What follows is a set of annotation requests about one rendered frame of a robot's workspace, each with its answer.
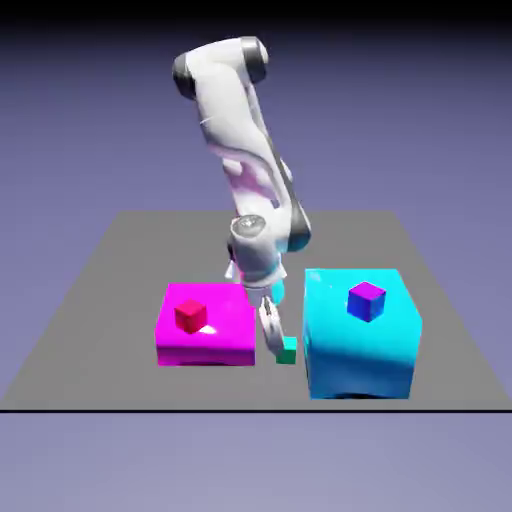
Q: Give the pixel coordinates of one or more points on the large magenta box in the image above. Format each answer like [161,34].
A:
[208,332]

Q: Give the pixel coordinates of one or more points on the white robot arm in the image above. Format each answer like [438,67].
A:
[240,132]

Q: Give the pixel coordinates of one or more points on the small green cube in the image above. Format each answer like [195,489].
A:
[287,352]

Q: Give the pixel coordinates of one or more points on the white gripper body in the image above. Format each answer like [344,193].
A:
[270,324]

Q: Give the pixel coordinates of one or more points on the large cyan box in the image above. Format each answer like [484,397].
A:
[360,348]

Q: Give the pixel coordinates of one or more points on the small blue cube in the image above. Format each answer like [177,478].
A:
[365,302]

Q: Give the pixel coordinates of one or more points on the small red cube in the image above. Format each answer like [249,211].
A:
[190,316]

